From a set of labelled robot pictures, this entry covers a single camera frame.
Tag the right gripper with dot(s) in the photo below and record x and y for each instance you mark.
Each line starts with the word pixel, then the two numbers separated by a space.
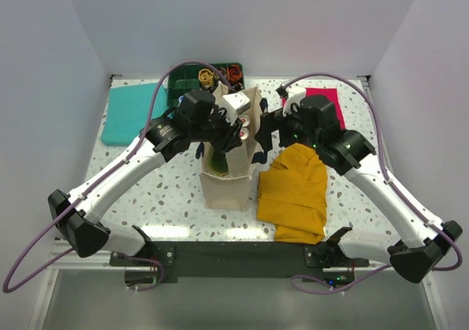
pixel 270 122

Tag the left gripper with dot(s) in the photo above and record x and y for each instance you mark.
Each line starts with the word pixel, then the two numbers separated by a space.
pixel 231 138

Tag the beige canvas tote bag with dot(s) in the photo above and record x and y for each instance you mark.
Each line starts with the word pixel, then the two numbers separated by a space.
pixel 231 191

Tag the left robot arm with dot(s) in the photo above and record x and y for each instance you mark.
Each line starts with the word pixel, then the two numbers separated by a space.
pixel 199 117

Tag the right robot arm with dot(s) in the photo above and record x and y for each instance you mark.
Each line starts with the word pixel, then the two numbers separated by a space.
pixel 423 238

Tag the red tab can near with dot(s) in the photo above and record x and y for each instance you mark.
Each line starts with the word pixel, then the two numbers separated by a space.
pixel 244 134

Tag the red tab can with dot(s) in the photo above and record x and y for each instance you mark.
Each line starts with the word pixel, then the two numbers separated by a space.
pixel 244 134
pixel 245 120

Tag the red tab can far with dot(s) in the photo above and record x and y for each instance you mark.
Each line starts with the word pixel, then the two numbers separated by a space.
pixel 245 120

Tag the green glass bottle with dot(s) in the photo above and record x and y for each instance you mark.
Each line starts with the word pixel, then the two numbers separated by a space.
pixel 218 163

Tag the orange black rolled tie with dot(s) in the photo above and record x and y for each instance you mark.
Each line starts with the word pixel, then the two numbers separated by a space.
pixel 234 73

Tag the mustard yellow cloth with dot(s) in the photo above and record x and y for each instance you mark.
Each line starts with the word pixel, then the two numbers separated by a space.
pixel 292 196

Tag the brown patterned rolled tie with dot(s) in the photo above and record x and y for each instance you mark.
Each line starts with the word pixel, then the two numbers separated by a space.
pixel 222 71

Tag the yellow rolled tie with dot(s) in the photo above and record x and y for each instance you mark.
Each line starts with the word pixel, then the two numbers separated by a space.
pixel 206 77

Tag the red folded cloth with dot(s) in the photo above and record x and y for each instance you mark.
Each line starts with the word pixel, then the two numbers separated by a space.
pixel 332 95

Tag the teal folded cloth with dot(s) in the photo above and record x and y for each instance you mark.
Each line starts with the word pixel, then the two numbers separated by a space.
pixel 127 112

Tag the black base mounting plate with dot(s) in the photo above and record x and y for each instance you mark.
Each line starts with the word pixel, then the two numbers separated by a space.
pixel 175 260

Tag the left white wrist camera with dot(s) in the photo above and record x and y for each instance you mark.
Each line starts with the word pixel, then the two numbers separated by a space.
pixel 235 104

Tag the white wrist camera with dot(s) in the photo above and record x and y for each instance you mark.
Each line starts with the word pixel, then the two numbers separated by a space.
pixel 235 104
pixel 290 95

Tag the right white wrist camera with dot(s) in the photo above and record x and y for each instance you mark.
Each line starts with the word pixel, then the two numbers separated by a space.
pixel 290 95

